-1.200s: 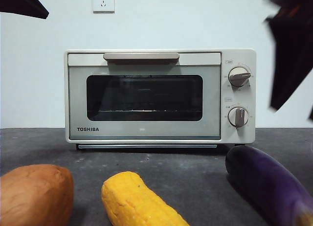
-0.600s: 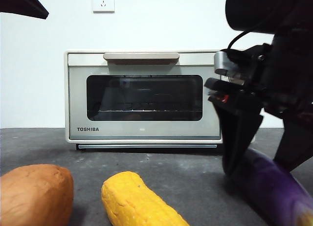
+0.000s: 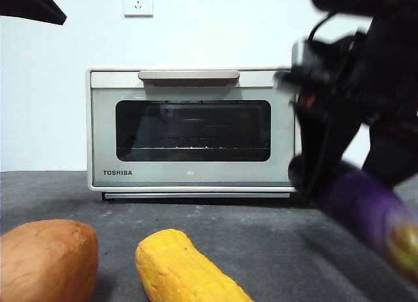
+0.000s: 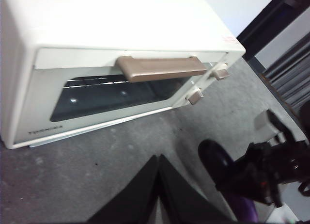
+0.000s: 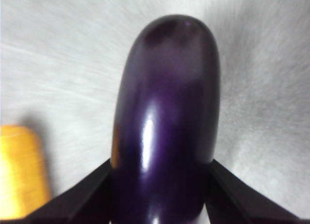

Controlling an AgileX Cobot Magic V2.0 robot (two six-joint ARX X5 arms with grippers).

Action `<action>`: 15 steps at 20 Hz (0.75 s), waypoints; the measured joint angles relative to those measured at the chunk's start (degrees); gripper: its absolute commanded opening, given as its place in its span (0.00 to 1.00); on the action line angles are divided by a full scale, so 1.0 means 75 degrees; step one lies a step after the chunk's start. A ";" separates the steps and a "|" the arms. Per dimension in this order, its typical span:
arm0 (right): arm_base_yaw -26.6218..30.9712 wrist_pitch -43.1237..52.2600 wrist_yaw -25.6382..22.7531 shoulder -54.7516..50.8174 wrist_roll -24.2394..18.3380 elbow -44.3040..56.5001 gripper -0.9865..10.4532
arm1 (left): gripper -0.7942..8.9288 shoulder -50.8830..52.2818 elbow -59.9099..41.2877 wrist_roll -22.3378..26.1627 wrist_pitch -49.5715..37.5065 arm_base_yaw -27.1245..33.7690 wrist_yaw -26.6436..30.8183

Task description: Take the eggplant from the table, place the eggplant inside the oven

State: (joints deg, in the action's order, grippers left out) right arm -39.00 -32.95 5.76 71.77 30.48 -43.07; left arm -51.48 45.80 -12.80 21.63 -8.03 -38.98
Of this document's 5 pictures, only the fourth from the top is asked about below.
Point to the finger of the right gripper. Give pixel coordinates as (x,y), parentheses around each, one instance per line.
(252,178)

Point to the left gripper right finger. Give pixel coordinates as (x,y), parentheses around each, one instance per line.
(181,197)

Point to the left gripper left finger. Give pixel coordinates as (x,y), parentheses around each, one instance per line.
(135,197)

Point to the purple eggplant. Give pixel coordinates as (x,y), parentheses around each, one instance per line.
(213,152)

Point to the cream toaster oven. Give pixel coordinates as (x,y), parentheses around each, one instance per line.
(109,18)

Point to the timer knob, tan pointer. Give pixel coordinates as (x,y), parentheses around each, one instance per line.
(195,97)

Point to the temperature knob, tan pointer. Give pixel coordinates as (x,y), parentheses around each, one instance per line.
(221,72)

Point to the pale grey camera box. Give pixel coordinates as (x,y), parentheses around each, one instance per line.
(262,121)

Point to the black metal frame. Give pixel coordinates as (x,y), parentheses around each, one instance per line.
(266,18)

